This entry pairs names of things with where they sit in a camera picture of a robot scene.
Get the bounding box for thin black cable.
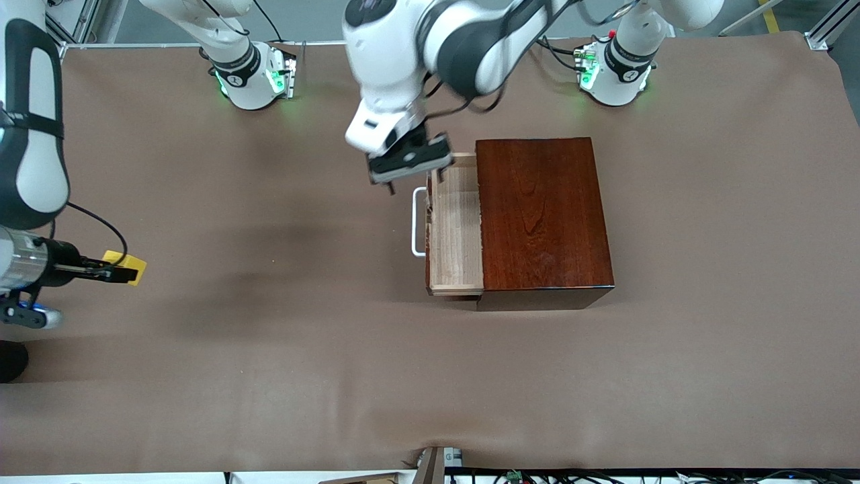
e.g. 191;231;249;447
252;0;286;44

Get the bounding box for aluminium profile bar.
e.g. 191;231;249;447
805;0;860;52

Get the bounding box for aluminium frame with struts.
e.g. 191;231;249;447
44;0;128;60

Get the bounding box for metal bracket at table edge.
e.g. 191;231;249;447
412;446;464;484

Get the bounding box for dark wooden drawer cabinet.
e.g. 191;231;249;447
475;138;615;312

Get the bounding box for black arm base cables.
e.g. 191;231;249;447
536;35;587;72

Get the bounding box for brown cardboard piece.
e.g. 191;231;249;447
318;473;398;484

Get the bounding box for wooden drawer with white handle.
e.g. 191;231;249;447
411;151;486;296

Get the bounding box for black round object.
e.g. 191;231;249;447
0;339;30;384

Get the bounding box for yellow block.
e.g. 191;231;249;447
102;250;148;287

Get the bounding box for brown table cover sheet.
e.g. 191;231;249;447
0;30;860;475

